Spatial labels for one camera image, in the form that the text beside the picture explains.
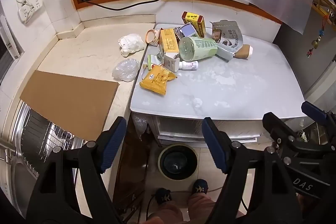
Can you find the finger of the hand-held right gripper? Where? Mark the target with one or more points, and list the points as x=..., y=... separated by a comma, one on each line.
x=273, y=124
x=313, y=111

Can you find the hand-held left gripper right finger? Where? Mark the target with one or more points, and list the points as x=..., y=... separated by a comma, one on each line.
x=214, y=145

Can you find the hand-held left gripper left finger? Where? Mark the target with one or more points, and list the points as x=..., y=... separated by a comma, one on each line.
x=113, y=145

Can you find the round dark trash bin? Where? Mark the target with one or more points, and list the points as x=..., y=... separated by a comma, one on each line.
x=178, y=161

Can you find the clear plastic bag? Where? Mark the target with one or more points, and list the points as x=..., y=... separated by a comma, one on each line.
x=126, y=69
x=139, y=124

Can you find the brown paper cup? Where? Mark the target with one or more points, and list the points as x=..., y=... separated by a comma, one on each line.
x=242, y=52

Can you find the yellow snack packet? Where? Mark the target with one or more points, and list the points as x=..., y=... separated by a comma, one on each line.
x=157, y=79

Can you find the small white bottle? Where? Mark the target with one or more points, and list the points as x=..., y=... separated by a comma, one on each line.
x=189, y=65

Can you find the small white carton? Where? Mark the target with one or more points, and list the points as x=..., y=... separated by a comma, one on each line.
x=170, y=64

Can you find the small green white packet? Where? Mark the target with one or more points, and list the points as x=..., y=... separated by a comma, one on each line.
x=151, y=60

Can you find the green plastic bottle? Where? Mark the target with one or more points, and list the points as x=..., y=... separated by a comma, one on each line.
x=202, y=48

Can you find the silver printed pouch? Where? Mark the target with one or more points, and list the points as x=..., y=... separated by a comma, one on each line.
x=228, y=35

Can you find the white tissue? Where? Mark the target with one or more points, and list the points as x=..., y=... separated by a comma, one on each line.
x=131, y=44

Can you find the orange carton box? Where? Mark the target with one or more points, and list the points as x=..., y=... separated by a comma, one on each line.
x=169, y=41

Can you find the small lavender box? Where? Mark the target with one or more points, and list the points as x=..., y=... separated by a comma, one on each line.
x=189, y=29

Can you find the yellow and red box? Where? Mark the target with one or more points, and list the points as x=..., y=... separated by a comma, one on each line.
x=194, y=22

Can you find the brown wooden cabinet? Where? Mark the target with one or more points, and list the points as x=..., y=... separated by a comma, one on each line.
x=131, y=161

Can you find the hanging clear plastic bag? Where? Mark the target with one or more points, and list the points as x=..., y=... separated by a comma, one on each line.
x=139, y=124

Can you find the white cabinet with ribbed door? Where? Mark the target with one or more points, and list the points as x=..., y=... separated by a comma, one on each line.
x=178, y=127

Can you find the brown cardboard sheet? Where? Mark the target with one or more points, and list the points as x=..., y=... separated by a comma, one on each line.
x=68, y=100

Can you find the pink trousers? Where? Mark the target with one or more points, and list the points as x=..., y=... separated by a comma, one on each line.
x=199, y=208

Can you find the hanging bead ornament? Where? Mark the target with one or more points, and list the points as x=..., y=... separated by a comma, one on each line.
x=313, y=44

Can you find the yellow wooden rack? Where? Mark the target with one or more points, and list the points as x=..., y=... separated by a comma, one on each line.
x=321, y=3

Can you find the crumpled silver foil wrapper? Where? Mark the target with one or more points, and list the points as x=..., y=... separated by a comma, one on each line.
x=179, y=32

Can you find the white slatted panel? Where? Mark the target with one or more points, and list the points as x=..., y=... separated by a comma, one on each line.
x=10, y=43

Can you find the white power plug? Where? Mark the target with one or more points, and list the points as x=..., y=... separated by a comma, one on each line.
x=25, y=14

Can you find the brown wooden window frame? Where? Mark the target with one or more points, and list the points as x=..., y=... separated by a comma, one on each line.
x=76, y=2

